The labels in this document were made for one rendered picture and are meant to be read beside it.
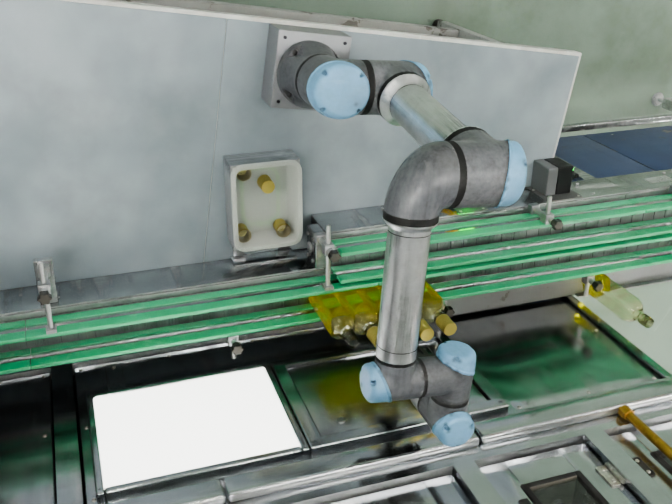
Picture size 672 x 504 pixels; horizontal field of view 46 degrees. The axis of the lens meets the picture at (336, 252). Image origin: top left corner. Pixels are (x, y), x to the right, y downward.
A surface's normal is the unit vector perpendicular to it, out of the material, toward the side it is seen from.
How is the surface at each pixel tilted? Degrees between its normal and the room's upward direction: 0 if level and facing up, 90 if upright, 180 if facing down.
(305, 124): 0
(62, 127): 0
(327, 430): 90
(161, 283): 90
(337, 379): 90
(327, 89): 8
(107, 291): 90
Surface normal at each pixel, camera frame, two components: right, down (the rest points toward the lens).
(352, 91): 0.21, 0.37
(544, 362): 0.00, -0.90
